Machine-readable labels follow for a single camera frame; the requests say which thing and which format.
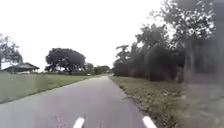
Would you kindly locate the grey asphalt road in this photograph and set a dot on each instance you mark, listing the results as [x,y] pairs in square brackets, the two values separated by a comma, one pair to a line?
[90,100]

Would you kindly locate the robot's own part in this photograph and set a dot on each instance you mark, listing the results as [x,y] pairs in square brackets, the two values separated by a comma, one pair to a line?
[149,122]
[79,122]

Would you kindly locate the grass verge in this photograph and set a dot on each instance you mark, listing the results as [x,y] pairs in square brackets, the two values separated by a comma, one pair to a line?
[166,100]

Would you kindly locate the large dark tree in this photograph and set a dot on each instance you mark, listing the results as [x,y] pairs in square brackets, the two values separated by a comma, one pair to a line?
[65,59]

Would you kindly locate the building with pitched roof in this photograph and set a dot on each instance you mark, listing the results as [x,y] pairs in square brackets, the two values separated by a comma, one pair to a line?
[22,68]

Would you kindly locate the wood of trees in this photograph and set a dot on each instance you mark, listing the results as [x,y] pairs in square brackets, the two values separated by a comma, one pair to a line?
[173,50]

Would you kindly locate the distant row of trees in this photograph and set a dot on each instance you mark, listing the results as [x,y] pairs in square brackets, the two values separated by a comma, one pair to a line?
[98,69]

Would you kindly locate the grass field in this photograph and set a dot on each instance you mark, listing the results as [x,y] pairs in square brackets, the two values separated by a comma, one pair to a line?
[30,85]

